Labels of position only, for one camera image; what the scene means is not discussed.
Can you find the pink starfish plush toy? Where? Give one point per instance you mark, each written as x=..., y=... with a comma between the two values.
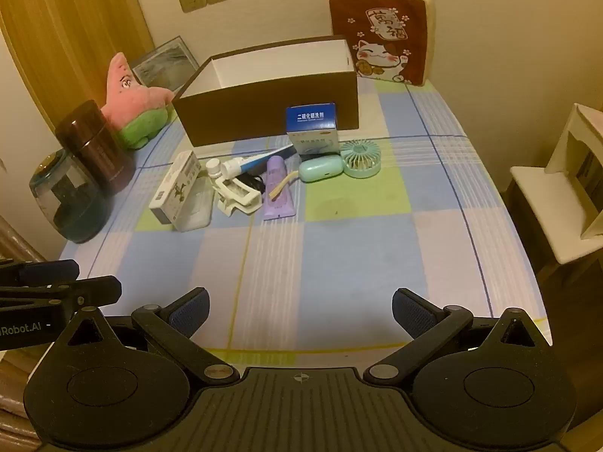
x=122, y=99

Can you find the blue transparent jar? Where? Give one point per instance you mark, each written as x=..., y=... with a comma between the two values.
x=70, y=207

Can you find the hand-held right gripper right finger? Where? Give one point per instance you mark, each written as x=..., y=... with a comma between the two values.
x=412, y=315

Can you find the beige stick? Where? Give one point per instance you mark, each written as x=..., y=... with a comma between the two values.
x=282, y=183

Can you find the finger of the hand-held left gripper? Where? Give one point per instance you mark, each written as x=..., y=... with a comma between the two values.
x=94, y=292
x=52, y=270

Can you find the white hair clip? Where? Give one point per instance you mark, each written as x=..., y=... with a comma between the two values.
x=235, y=197

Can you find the mint green oval case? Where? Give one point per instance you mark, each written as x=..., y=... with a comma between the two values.
x=320, y=168

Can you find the brown thermos jar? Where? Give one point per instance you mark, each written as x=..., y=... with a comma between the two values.
x=94, y=146

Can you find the white box with plant print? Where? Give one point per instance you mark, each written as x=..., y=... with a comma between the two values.
x=174, y=188

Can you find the mint green handheld fan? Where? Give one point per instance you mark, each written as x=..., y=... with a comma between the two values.
x=360, y=153

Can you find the brown cardboard storage box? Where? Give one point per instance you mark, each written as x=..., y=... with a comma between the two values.
x=264, y=103

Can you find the blue and white medicine box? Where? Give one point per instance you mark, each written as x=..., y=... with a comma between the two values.
x=311, y=120

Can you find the white and blue toothpaste tube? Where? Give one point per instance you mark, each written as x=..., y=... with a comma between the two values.
x=249, y=164

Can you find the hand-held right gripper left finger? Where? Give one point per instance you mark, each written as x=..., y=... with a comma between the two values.
x=193, y=313

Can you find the purple packet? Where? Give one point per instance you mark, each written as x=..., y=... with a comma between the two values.
x=278, y=207

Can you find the small bottle with white cap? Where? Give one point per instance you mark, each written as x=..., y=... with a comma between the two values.
x=213, y=165

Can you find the red cat print cushion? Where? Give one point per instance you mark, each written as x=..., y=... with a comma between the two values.
x=358, y=14

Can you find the clear acrylic picture frame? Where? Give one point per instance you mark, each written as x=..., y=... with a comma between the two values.
x=165, y=63

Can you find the clear plastic case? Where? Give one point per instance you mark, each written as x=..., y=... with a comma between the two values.
x=195, y=212

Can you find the wooden panel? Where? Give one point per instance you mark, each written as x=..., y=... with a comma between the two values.
x=70, y=33

